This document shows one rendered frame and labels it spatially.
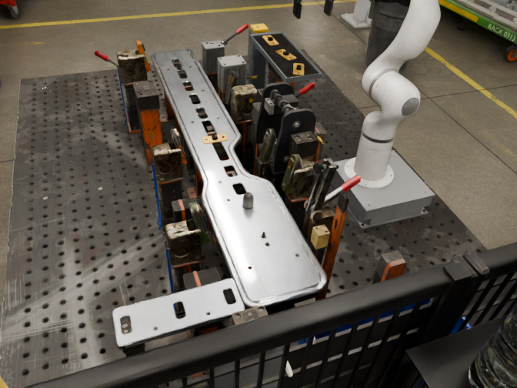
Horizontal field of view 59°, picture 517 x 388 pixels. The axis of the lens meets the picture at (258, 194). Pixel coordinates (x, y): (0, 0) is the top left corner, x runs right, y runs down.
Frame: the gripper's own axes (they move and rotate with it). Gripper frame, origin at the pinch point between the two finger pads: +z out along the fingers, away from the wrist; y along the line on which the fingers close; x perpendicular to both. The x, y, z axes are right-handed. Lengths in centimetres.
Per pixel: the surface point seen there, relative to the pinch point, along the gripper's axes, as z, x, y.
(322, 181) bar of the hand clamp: 29.2, 35.3, 9.7
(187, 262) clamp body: 52, 32, 46
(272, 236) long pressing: 45, 36, 23
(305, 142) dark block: 33.2, 13.9, 4.0
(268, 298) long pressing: 45, 54, 31
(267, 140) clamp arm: 37.5, 3.9, 12.2
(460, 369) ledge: 2, 97, 27
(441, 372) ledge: 2, 97, 30
